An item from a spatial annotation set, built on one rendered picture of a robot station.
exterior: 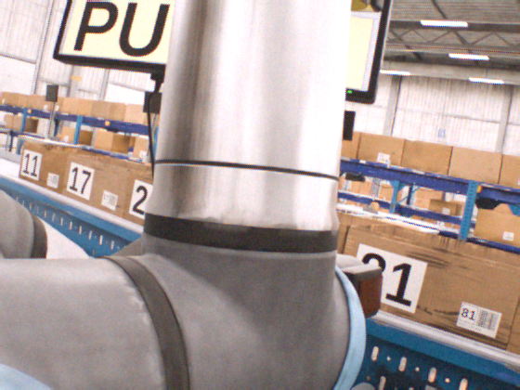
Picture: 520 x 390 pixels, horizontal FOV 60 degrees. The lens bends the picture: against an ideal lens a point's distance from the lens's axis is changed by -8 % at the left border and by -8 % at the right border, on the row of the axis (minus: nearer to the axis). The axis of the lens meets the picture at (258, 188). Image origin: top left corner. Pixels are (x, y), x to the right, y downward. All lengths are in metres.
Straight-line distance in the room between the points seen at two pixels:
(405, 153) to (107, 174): 4.60
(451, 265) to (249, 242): 0.86
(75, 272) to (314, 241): 0.09
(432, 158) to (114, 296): 5.67
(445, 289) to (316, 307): 0.84
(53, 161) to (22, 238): 1.75
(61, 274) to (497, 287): 0.91
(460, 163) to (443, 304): 4.70
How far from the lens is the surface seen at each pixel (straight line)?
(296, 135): 0.19
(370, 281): 0.40
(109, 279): 0.17
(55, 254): 0.28
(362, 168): 6.03
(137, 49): 0.70
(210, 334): 0.18
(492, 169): 5.62
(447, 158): 5.75
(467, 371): 1.03
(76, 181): 1.85
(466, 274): 1.02
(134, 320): 0.16
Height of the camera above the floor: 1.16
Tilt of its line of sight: 3 degrees down
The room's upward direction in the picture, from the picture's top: 11 degrees clockwise
